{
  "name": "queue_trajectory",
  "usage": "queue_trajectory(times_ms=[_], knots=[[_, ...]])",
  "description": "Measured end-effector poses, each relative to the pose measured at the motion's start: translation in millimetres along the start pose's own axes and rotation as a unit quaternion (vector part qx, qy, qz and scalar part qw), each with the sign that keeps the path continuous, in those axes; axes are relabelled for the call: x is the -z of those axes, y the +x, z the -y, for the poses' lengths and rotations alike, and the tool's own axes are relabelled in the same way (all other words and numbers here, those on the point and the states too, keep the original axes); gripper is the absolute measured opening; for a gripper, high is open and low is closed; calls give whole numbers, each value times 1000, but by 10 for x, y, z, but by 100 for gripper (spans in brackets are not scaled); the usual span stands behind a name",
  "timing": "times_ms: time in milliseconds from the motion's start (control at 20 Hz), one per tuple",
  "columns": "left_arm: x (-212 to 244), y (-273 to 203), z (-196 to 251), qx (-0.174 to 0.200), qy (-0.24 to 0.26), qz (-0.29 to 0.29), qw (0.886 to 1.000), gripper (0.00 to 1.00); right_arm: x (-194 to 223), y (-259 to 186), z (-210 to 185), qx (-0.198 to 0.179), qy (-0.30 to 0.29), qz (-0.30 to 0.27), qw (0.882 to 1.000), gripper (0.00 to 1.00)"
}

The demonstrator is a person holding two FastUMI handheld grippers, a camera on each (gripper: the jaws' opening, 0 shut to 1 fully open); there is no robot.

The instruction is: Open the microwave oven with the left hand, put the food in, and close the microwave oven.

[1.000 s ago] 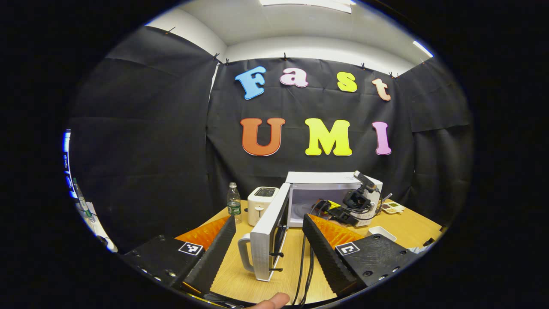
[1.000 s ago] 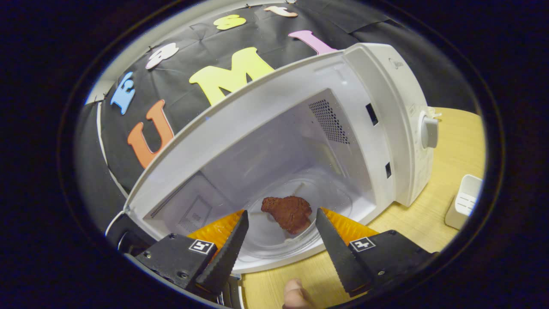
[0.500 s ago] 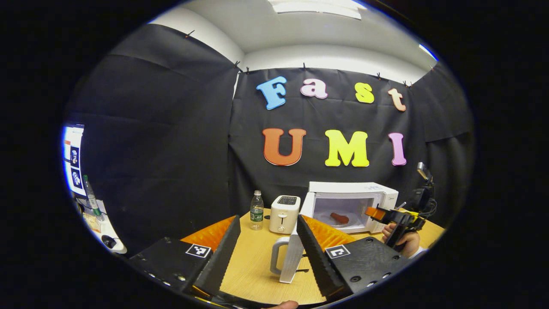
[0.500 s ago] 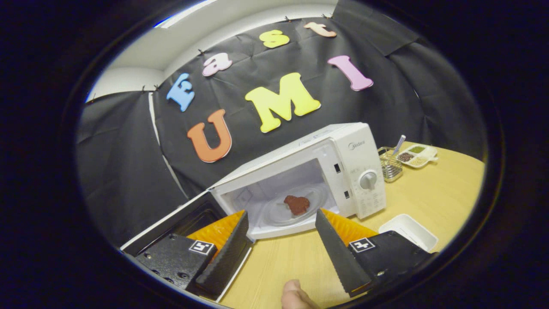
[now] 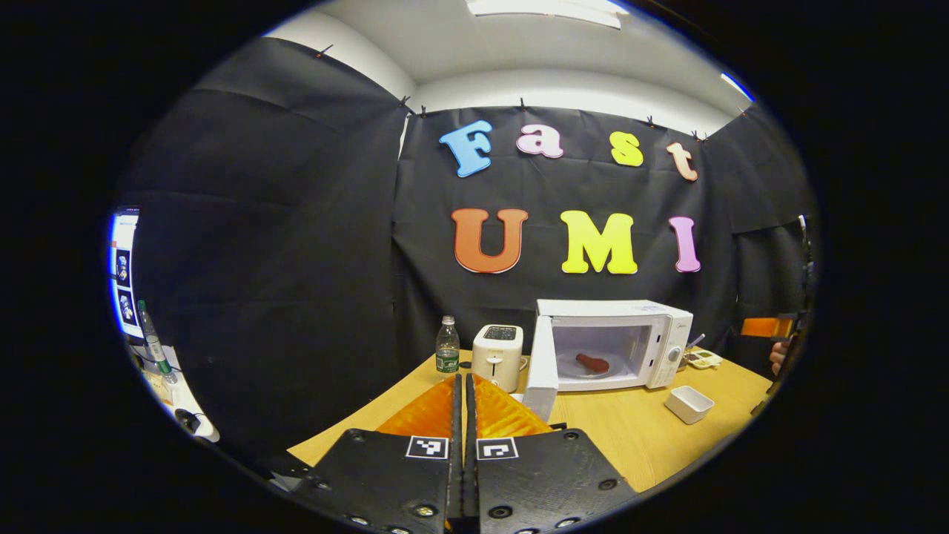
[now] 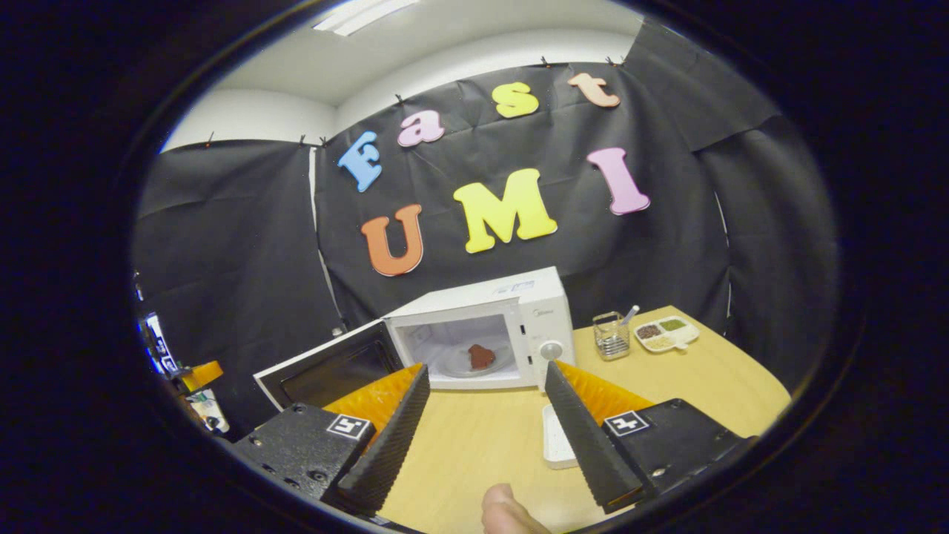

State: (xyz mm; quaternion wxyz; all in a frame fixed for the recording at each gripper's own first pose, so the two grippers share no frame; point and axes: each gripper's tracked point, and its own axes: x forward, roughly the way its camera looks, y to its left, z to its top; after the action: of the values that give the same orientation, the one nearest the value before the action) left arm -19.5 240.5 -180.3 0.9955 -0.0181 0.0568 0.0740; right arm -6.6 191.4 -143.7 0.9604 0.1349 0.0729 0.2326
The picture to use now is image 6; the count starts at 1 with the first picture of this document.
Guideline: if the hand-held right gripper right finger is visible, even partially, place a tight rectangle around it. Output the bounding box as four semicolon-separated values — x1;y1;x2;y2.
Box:
543;360;750;515

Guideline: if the white microwave oven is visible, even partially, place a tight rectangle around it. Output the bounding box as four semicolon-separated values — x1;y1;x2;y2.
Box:
254;266;577;412

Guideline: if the wire utensil holder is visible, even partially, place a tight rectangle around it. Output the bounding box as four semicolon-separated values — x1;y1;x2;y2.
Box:
592;311;632;362

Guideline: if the ceiling light panel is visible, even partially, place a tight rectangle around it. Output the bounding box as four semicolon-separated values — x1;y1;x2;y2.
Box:
311;0;421;37

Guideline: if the blue and white panel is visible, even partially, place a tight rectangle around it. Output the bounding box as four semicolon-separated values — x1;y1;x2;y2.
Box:
144;314;179;376

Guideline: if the white rectangular dish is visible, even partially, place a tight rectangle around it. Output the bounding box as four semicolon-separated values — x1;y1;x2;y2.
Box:
541;404;580;470

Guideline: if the white divided dish with grains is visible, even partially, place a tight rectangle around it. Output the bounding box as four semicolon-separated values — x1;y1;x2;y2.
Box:
633;316;701;355

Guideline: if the black backdrop cloth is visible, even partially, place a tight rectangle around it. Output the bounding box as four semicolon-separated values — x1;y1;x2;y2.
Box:
132;19;843;438

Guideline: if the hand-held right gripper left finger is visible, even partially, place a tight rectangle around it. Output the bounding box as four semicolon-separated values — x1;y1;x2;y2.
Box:
230;362;431;518

